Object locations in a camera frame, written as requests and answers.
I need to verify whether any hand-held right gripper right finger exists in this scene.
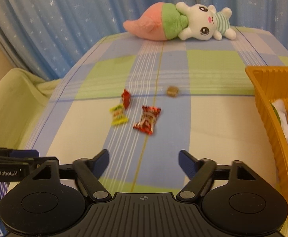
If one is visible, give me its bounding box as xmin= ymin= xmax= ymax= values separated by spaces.
xmin=176 ymin=149 xmax=257 ymax=202

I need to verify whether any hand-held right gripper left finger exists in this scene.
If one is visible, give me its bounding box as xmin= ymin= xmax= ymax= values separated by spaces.
xmin=32 ymin=149 xmax=111 ymax=202

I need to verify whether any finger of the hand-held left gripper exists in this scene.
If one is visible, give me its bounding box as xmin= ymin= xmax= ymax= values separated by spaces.
xmin=0 ymin=148 xmax=40 ymax=159
xmin=0 ymin=156 xmax=59 ymax=171

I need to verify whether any orange plastic tray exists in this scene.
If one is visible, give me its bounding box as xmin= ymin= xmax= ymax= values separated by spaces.
xmin=245 ymin=66 xmax=288 ymax=237

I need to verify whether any white green snack packet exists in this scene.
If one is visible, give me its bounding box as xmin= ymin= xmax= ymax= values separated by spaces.
xmin=272 ymin=99 xmax=288 ymax=151

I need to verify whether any yellow green candy packet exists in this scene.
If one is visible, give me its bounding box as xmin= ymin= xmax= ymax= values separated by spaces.
xmin=109 ymin=104 xmax=129 ymax=126

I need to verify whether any pale green blanket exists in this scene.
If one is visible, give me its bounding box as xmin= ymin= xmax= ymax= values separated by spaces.
xmin=0 ymin=68 xmax=63 ymax=153

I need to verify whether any small red candy packet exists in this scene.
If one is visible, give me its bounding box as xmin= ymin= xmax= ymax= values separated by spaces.
xmin=121 ymin=89 xmax=132 ymax=109

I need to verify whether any brown candy in clear wrapper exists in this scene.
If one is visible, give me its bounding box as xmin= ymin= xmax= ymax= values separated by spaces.
xmin=166 ymin=86 xmax=180 ymax=98

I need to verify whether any checked pastel bed sheet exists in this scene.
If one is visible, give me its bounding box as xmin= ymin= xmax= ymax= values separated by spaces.
xmin=23 ymin=26 xmax=288 ymax=195

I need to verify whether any white bunny plush with peach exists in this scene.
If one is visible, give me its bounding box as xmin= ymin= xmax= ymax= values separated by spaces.
xmin=123 ymin=2 xmax=237 ymax=41

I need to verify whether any blue star curtain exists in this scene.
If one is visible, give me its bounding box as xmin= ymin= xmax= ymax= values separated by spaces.
xmin=0 ymin=0 xmax=288 ymax=81

